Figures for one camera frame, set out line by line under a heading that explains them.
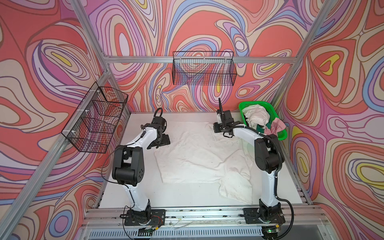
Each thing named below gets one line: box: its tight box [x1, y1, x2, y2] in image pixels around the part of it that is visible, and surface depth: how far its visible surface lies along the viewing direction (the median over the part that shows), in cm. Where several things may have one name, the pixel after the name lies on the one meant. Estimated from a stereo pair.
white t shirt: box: [154, 122, 253, 205], surface depth 95 cm
